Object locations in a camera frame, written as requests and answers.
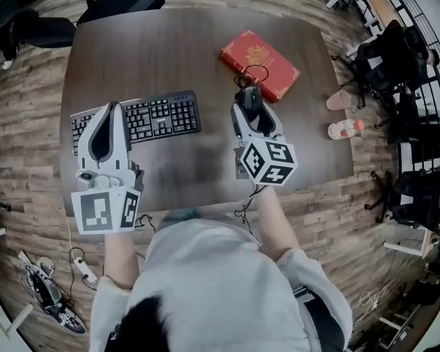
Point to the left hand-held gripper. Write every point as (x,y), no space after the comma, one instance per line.
(95,211)

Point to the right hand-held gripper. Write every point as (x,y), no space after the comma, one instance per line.
(271,160)

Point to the black keyboard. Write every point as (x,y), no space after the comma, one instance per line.
(161,117)

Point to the person's right forearm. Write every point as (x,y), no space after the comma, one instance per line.
(275,226)

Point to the person's left forearm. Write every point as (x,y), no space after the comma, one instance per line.
(119,259)

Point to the red hardcover book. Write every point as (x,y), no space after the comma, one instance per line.
(264,62)

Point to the pink plastic cup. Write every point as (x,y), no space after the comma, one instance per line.
(339,100)

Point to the white bottle red cap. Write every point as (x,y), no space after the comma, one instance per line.
(342,130)

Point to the person's leg in jeans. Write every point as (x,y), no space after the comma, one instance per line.
(185,216)

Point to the white power strip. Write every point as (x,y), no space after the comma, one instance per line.
(84,270)

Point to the spare hand-held gripper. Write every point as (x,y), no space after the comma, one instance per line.
(45,288)

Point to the person's grey shirt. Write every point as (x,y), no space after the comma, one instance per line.
(212,281)

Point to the wooden top desk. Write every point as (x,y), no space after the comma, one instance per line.
(379,2)

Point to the black metal railing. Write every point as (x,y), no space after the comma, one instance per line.
(434,72)

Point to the white desk frame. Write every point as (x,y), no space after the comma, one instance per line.
(425,242)

